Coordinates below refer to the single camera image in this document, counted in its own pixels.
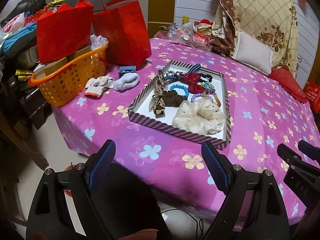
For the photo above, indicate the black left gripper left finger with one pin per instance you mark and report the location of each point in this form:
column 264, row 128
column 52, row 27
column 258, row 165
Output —
column 98, row 164

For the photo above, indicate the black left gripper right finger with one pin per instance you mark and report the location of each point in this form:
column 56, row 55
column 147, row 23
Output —
column 218, row 165

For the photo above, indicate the cream dotted scrunchie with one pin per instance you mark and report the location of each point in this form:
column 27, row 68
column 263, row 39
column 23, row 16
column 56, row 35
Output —
column 201, row 116

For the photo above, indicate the leopard ribbon brown scrunchie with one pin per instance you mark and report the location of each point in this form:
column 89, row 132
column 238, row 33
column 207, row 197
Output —
column 163, row 98

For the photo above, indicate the red satin bow clip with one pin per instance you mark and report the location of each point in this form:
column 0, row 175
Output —
column 192, row 80

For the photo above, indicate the blue striped strap wristwatch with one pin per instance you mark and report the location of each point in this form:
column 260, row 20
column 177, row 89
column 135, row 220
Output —
column 193, row 69

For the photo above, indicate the beige knit glove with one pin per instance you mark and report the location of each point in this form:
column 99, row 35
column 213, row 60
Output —
column 95, row 87

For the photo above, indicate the striped white tray box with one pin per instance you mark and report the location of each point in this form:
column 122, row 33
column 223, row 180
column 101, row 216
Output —
column 215, row 89

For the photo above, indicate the red paper bag right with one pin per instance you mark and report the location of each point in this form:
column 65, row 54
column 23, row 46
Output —
column 313, row 95

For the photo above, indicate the orange plastic basket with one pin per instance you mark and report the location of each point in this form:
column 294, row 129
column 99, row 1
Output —
column 60, row 87

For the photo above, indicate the white rolled sock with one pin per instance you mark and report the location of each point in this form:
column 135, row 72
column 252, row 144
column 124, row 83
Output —
column 127, row 81

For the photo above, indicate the blue square hair claw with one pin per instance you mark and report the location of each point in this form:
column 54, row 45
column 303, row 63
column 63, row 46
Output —
column 126, row 69

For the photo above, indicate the red heart cushion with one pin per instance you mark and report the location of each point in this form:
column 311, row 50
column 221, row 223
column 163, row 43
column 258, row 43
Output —
column 288, row 82

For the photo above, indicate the white small pillow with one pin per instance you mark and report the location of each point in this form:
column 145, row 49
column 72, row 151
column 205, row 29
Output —
column 253, row 53

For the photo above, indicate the red gift bag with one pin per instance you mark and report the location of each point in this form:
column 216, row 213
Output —
column 122, row 23
column 64, row 32

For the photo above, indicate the clear plastic bag pile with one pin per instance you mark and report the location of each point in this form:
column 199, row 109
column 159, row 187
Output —
column 188, row 35

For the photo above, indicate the santa plush toy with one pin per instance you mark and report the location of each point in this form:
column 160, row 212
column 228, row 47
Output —
column 203, row 27

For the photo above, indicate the floral beige quilt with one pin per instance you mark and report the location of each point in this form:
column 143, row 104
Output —
column 271, row 22

